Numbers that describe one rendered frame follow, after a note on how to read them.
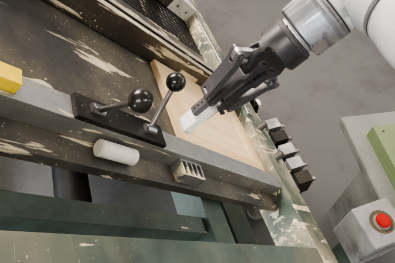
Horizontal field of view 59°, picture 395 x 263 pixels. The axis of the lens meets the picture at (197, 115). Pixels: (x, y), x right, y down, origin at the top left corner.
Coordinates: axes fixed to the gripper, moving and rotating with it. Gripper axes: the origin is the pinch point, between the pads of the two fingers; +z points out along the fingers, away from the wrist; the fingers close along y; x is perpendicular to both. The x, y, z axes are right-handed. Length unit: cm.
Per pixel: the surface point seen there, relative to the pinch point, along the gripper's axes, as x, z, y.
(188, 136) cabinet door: 11.3, 13.7, 18.9
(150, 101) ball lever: -2.0, 0.2, -11.8
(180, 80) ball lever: 8.3, 0.1, -0.6
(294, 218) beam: -7, 12, 57
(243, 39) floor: 163, 18, 169
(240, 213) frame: 23, 56, 114
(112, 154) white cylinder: -1.4, 13.5, -7.7
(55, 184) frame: 38, 78, 27
